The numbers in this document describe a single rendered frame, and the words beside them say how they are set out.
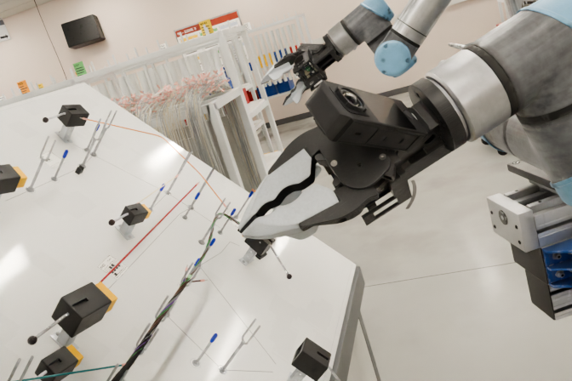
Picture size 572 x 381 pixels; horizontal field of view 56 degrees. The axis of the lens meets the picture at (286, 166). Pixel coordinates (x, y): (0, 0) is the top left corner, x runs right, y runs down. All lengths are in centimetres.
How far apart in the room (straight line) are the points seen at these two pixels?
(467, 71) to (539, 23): 7
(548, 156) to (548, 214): 70
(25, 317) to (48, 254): 16
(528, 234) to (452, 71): 78
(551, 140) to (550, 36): 9
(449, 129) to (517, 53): 8
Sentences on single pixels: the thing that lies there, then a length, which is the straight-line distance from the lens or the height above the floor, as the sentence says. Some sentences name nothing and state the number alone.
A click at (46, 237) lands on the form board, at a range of 118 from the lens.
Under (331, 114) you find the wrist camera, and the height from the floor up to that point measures 155.
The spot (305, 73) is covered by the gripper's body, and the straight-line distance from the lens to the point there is 134.
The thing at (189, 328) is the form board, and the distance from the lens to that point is 114.
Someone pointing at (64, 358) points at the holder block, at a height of 125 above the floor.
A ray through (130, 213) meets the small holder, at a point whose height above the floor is 134.
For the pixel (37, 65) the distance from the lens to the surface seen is 1156.
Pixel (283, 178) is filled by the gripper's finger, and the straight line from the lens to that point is 48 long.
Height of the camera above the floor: 162
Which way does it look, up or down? 14 degrees down
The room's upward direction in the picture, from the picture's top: 17 degrees counter-clockwise
